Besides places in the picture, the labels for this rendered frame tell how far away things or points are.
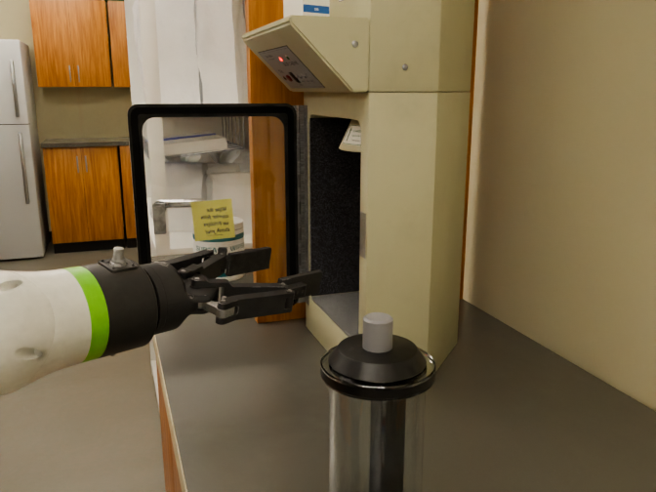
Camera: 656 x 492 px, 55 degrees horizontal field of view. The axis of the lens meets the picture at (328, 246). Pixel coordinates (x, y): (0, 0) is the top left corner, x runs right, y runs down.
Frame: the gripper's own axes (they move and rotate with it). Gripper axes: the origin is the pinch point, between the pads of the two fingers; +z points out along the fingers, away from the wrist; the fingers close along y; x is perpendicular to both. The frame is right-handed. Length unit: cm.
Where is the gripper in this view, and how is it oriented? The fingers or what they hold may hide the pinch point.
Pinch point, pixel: (278, 271)
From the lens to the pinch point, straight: 80.5
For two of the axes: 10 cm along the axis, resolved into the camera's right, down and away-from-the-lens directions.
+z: 6.6, -1.2, 7.4
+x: -1.5, 9.4, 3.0
